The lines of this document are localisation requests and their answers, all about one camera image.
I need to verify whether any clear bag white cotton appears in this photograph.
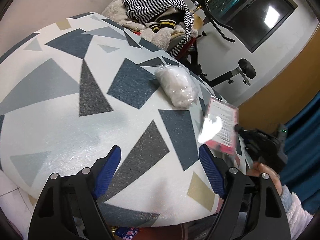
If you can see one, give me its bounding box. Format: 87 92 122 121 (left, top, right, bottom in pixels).
155 65 199 109

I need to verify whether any white fluffy blanket pile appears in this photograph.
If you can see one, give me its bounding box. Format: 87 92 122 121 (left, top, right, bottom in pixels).
101 0 200 52

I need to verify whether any blue curtain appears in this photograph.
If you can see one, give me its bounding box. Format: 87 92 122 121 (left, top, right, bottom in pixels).
280 94 320 214

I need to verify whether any geometric patterned tablecloth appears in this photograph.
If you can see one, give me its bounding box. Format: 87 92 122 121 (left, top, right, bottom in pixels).
1 12 222 226

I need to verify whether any black exercise bike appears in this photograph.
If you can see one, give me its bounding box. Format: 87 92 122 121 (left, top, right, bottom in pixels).
179 0 257 88

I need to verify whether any person's right hand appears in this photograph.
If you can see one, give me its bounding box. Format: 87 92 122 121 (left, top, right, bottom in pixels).
247 161 283 193

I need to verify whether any dark window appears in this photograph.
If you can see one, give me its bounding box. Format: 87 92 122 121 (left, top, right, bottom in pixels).
192 0 297 52

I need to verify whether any clear blister pack red card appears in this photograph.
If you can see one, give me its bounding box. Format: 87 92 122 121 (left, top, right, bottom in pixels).
197 96 238 155

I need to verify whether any striped black white shirt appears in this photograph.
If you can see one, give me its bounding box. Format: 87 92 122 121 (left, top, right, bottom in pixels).
123 0 194 57

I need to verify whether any wooden chair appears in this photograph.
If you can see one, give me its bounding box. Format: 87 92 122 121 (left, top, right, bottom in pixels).
191 13 203 37

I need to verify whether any blue cardboard box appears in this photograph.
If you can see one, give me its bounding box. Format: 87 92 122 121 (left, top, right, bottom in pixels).
114 227 139 240

